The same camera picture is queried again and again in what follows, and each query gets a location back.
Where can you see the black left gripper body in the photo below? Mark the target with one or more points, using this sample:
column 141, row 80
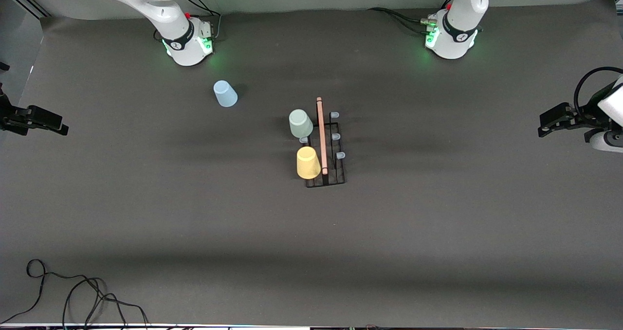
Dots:
column 576, row 120

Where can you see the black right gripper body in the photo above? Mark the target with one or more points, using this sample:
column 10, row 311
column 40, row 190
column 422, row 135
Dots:
column 10, row 117

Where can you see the pale green plastic cup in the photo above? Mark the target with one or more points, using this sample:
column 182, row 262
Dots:
column 301, row 124

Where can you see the yellow plastic cup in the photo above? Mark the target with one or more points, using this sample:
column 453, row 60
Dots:
column 308, row 163

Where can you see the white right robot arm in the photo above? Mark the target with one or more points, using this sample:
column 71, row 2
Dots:
column 155, row 4

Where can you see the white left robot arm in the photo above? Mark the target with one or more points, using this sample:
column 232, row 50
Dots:
column 457, row 38

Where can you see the pale blue plastic cup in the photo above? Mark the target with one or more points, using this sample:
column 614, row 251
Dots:
column 225, row 95

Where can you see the small black edge fixture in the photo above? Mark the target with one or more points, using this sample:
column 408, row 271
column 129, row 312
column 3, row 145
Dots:
column 4, row 66

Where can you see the dark grey table mat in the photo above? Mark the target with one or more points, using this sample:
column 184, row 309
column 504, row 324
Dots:
column 389, row 252

